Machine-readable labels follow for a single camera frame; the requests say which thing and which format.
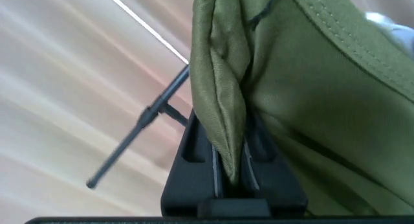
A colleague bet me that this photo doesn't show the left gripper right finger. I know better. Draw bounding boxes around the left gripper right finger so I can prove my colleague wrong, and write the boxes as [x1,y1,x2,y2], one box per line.
[241,115,308,218]

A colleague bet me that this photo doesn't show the green garment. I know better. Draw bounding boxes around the green garment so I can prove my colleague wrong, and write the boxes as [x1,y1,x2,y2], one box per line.
[188,0,414,217]

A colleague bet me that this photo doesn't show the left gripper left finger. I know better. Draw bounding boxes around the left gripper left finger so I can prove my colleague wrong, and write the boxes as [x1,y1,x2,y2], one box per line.
[160,110,224,218]

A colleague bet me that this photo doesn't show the black clothes rack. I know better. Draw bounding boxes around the black clothes rack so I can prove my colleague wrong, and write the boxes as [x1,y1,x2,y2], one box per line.
[86,64,190,190]

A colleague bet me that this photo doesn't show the beige curtain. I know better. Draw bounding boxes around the beige curtain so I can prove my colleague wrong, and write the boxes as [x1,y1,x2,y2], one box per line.
[0,0,414,218]

